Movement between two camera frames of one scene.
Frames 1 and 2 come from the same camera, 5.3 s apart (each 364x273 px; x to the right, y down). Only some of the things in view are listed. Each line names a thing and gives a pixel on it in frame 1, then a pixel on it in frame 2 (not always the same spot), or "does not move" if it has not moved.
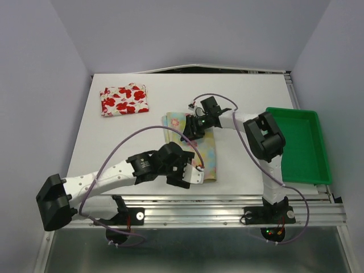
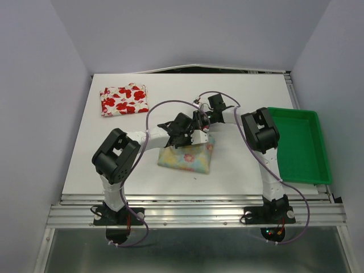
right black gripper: (191, 128) does not move
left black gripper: (177, 180) -> (189, 132)
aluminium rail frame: (208, 211) does not move
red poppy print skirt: (132, 99) does not move
